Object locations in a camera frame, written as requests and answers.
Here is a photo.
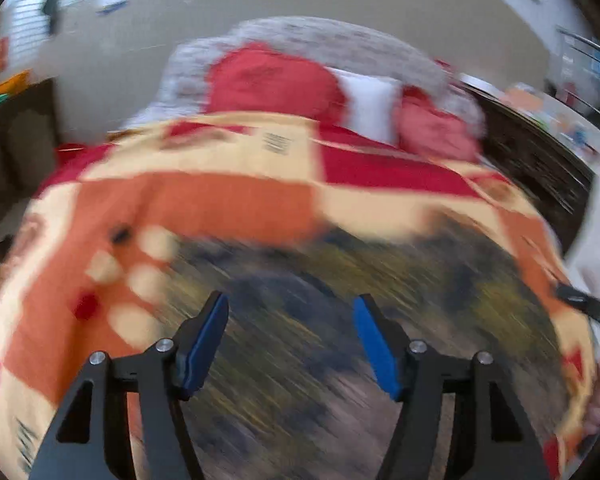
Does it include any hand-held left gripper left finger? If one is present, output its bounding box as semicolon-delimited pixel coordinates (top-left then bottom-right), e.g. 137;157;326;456
30;290;230;480

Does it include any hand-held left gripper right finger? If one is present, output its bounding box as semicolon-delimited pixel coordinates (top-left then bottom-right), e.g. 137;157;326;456
352;294;551;480

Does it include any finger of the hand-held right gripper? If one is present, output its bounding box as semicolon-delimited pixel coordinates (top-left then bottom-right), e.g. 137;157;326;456
555;282;600;346

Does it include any navy floral patterned shirt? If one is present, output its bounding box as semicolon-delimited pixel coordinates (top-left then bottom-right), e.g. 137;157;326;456
165;220;571;480

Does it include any red orange checkered blanket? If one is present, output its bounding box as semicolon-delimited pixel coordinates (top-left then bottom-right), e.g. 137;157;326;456
0;112;598;480

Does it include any dark carved wooden cabinet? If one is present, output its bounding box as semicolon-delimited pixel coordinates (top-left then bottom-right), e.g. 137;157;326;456
460;85;598;261

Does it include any pile of colourful small packages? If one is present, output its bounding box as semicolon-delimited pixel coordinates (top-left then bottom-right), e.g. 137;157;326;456
500;82;600;156

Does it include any small red heart pillow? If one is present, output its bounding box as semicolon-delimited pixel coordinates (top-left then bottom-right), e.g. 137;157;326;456
395;85;483;161

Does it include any white pillow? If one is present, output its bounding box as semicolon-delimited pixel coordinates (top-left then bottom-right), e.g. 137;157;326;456
325;67;406;143

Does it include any large red heart pillow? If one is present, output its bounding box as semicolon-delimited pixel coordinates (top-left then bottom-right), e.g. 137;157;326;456
205;42;351;126

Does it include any dark wooden desk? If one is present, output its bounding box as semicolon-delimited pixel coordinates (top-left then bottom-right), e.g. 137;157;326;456
0;77;61;241

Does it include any dark hanging towel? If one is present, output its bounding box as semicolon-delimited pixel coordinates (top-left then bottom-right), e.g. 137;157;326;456
42;0;66;36

